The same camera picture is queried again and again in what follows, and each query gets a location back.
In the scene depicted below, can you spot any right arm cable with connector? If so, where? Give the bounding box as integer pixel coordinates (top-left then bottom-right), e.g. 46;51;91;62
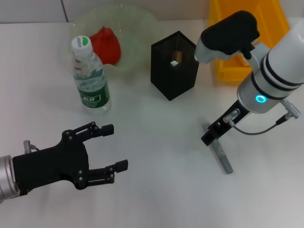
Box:
223;98;302;135

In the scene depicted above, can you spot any clear water bottle green label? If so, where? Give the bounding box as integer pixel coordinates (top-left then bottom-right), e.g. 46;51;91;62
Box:
71;35;112;115

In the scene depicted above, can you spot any translucent green fruit plate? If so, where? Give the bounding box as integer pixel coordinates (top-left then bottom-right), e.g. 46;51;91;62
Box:
71;2;165;76

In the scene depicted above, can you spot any arm cable with connector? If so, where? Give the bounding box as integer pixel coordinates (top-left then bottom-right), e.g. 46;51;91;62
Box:
223;98;302;135
23;140;40;153

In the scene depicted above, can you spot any black mesh pen holder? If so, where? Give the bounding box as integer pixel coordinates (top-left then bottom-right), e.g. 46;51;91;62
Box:
151;30;200;102

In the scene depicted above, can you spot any left arm cable with connector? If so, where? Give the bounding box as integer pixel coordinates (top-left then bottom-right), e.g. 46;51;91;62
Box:
23;140;40;153

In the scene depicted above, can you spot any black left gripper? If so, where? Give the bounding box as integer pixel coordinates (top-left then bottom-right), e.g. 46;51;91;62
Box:
12;121;129;197

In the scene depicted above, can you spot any yellow plastic bin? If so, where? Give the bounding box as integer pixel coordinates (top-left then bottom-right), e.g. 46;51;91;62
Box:
208;0;291;84

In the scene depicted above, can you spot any red-orange fruit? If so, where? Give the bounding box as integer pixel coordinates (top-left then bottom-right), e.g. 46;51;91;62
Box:
89;26;122;65

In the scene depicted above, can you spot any tan eraser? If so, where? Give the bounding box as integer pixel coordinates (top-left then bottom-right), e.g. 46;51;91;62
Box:
171;50;183;62

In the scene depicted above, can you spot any grey marker pen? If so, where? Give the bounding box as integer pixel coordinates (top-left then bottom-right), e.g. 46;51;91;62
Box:
203;122;234;174

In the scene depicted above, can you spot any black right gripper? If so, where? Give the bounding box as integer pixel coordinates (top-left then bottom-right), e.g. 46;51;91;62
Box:
200;99;250;146

